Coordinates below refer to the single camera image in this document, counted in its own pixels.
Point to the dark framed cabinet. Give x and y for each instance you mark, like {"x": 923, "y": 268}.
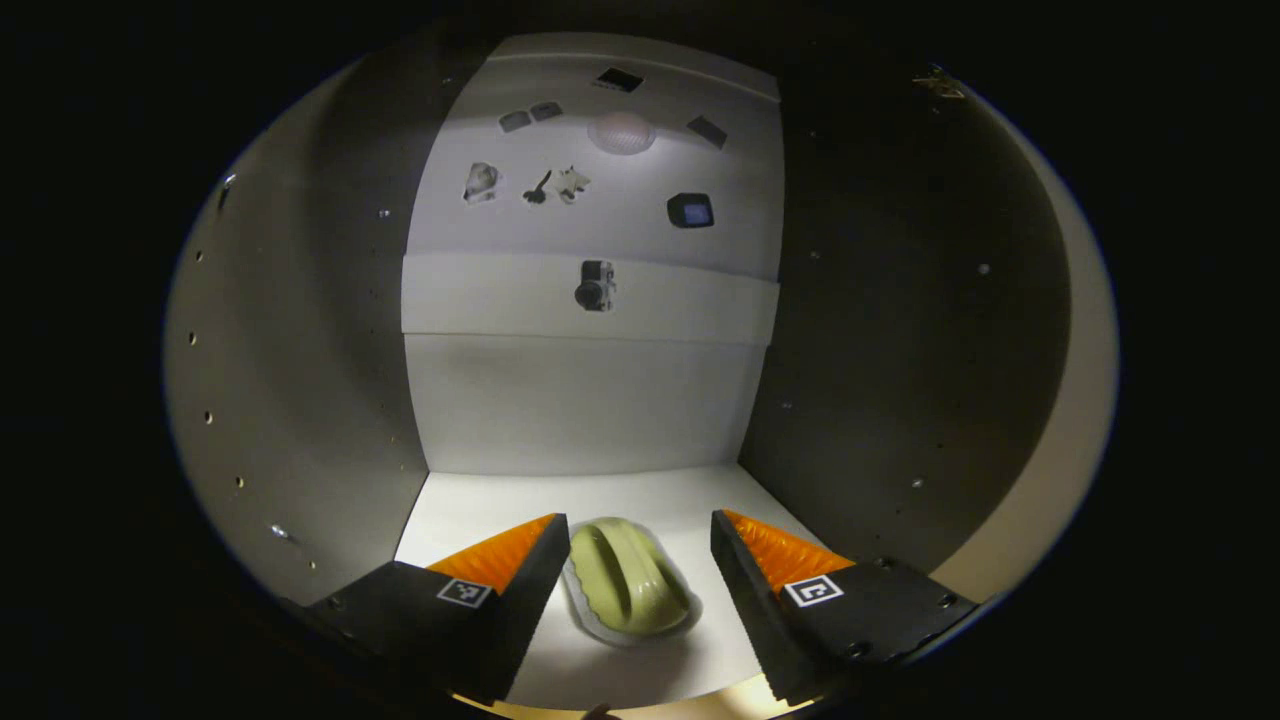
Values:
{"x": 300, "y": 350}

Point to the brass cabinet door hinge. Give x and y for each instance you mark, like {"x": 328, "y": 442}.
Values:
{"x": 940, "y": 84}

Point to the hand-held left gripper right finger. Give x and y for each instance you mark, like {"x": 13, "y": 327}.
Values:
{"x": 760, "y": 610}

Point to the round cabinet light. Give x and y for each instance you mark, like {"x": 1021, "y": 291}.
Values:
{"x": 621, "y": 133}

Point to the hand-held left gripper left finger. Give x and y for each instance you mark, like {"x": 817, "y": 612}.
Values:
{"x": 515, "y": 620}

